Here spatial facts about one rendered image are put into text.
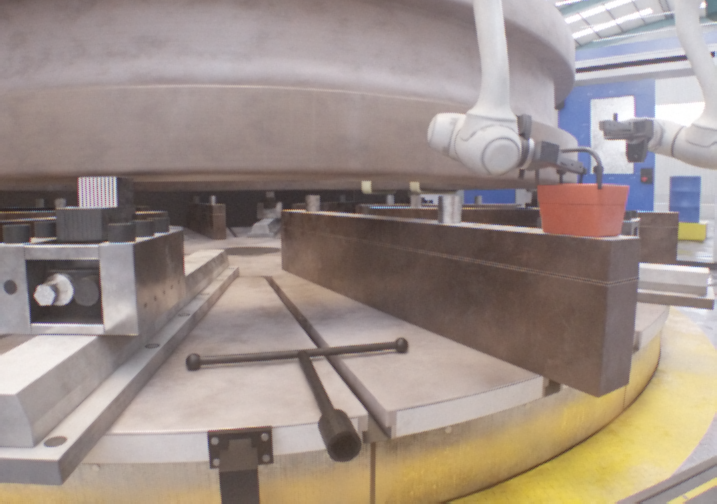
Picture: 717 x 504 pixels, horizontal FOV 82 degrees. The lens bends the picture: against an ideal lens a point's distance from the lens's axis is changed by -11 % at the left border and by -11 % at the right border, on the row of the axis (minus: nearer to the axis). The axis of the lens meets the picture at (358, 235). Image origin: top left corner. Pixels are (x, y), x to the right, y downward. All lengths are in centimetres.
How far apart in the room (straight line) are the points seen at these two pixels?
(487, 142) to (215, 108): 87
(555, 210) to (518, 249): 16
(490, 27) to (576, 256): 56
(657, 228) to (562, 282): 243
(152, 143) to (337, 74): 66
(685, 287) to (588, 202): 128
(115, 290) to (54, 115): 69
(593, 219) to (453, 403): 54
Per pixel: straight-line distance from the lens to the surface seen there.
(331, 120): 149
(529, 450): 145
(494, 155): 89
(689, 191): 1000
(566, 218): 120
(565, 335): 123
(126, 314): 115
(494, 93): 94
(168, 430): 103
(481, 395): 119
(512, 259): 131
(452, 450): 124
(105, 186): 136
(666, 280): 237
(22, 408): 93
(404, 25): 186
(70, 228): 128
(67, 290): 128
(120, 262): 113
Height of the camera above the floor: 78
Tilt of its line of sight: 5 degrees down
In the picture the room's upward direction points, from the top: straight up
